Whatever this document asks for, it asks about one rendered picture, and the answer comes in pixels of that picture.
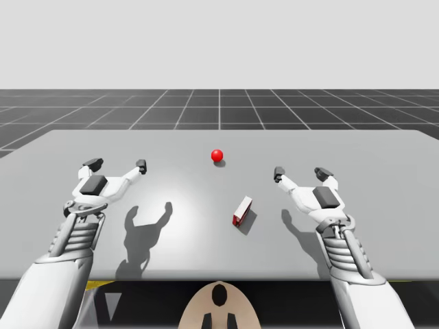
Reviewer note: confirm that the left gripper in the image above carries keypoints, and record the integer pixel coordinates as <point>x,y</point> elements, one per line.
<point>97,190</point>

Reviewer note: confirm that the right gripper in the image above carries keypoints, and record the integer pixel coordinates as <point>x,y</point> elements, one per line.
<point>317,198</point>

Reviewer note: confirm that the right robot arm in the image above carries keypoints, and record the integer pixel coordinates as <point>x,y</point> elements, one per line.
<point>360,274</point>

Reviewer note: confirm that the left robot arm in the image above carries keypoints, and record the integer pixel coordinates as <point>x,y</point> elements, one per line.
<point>51,274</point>

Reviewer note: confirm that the red and white carton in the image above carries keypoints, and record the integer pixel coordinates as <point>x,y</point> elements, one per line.
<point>242,211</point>

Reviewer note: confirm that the red ball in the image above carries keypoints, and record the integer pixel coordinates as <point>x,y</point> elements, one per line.
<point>217,155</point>

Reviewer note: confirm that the tan robot part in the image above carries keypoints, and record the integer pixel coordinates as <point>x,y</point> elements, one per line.
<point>219,308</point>

